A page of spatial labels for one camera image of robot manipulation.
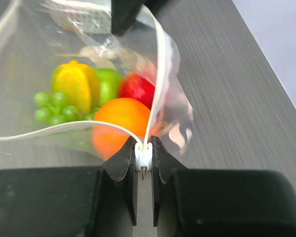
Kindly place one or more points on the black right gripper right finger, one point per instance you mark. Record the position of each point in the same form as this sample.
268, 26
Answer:
189, 202

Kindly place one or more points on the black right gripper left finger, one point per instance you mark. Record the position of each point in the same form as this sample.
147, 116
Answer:
81, 201

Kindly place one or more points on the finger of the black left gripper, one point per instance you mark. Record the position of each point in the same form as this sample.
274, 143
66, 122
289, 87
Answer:
124, 13

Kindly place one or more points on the green apple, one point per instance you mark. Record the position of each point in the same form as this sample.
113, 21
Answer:
110, 80

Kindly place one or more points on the red yellow apple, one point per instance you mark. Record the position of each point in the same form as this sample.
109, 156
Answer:
137, 87

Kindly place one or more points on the yellow star fruit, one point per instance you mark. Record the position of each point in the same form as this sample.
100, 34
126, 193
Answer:
80, 82

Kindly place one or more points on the orange fruit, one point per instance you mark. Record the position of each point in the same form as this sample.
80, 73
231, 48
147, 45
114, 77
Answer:
124, 112

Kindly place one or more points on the clear dotted zip bag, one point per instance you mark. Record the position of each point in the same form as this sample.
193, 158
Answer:
32, 46

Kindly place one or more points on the green grape bunch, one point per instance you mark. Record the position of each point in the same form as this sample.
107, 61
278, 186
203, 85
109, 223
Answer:
55, 109

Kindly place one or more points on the white fruit basket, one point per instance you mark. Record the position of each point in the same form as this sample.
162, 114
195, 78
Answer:
88, 16

